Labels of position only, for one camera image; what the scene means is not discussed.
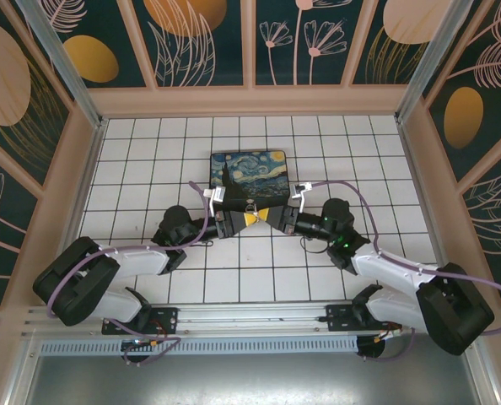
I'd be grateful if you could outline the aluminium side rail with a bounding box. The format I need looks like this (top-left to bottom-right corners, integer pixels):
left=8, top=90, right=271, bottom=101
left=396, top=120, right=461, bottom=271
left=67, top=120, right=109, bottom=244

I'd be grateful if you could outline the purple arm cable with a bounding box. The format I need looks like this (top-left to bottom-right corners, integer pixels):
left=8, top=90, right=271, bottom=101
left=311, top=179, right=501, bottom=364
left=46, top=180, right=214, bottom=367

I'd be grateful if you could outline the black box with painting print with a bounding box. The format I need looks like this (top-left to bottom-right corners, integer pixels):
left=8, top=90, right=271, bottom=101
left=209, top=148, right=292, bottom=212

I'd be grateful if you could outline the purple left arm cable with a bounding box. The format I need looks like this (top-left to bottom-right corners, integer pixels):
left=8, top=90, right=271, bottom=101
left=46, top=180, right=214, bottom=367

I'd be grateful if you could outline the small green circuit board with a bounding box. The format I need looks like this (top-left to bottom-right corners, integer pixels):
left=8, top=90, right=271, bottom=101
left=121, top=336, right=159, bottom=349

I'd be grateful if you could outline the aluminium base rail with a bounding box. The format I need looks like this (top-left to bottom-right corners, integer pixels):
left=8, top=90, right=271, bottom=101
left=22, top=300, right=482, bottom=337

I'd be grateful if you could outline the grey metal panel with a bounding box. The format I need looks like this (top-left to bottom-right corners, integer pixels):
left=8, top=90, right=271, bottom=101
left=5, top=332, right=501, bottom=405

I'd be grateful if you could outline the grey slotted cable duct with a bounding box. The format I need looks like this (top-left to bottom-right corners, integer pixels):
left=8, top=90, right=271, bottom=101
left=39, top=336, right=359, bottom=356

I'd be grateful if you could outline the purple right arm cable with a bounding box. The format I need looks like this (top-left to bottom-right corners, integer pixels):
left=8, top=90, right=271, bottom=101
left=311, top=179, right=501, bottom=364

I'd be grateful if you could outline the aluminium frame post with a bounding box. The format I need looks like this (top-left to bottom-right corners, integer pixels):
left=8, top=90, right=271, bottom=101
left=396, top=0, right=475, bottom=124
left=16, top=0, right=108, bottom=132

